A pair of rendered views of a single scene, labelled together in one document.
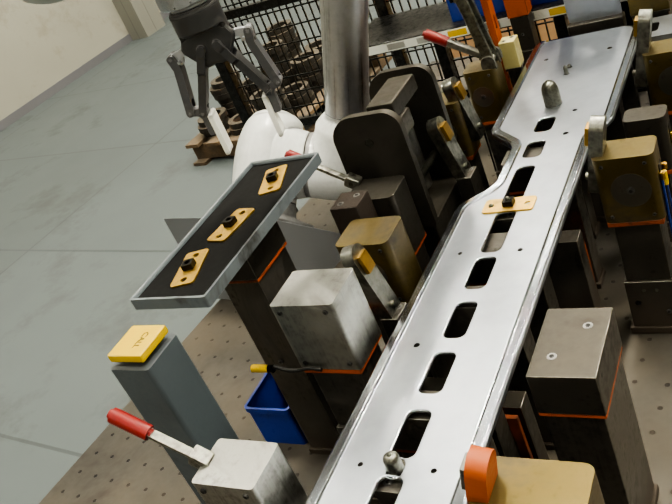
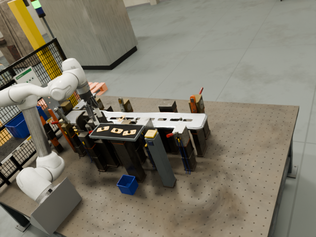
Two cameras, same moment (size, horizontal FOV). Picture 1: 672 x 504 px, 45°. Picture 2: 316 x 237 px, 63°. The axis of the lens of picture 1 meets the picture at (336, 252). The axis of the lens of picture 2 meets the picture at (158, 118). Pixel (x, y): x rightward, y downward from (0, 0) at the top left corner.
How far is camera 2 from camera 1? 1.84 m
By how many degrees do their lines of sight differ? 76
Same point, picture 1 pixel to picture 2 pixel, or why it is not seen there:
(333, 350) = (152, 128)
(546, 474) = not seen: hidden behind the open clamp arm
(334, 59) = (43, 136)
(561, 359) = (169, 103)
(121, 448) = not seen: outside the picture
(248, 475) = (182, 125)
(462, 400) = (169, 115)
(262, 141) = (35, 173)
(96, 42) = not seen: outside the picture
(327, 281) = (143, 119)
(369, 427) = (171, 124)
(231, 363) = (94, 214)
